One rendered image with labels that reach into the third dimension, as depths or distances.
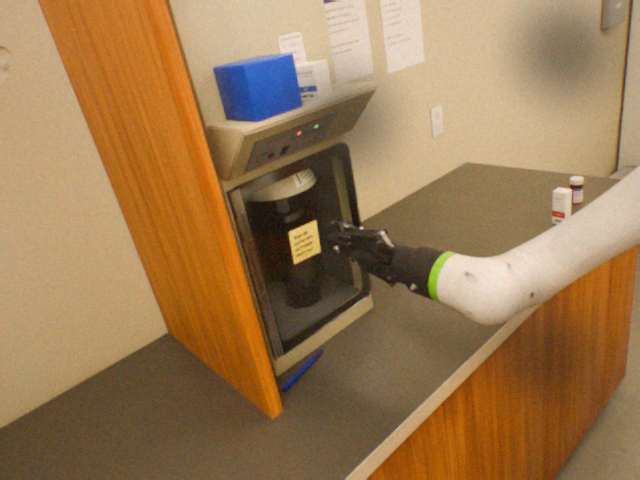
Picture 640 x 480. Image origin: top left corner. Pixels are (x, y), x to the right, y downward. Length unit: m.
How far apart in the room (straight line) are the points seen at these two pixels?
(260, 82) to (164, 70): 0.15
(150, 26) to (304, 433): 0.74
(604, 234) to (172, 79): 0.68
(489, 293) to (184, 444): 0.65
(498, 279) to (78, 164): 0.94
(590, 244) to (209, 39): 0.69
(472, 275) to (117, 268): 0.88
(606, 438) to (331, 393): 1.43
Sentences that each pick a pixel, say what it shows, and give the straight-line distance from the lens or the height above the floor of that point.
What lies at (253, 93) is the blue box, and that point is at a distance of 0.80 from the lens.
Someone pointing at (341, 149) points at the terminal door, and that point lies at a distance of 1.06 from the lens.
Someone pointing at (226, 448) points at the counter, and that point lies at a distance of 1.03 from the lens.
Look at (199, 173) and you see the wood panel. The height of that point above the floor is 1.46.
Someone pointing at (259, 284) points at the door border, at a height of 1.18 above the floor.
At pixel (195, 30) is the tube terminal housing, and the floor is 1.66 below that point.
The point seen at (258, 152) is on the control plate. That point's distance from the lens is 0.86.
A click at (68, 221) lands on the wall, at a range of 1.27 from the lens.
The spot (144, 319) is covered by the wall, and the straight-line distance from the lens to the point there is 1.41.
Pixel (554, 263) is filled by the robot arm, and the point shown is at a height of 1.21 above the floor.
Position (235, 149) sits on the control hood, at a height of 1.48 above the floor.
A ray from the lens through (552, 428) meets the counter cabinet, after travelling 1.80.
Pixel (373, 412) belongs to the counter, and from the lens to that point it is 1.00.
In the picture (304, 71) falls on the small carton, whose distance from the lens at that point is 0.91.
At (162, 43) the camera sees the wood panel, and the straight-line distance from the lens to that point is 0.76.
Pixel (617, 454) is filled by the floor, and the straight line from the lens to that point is 2.24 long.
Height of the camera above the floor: 1.66
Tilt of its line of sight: 25 degrees down
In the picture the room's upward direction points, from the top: 12 degrees counter-clockwise
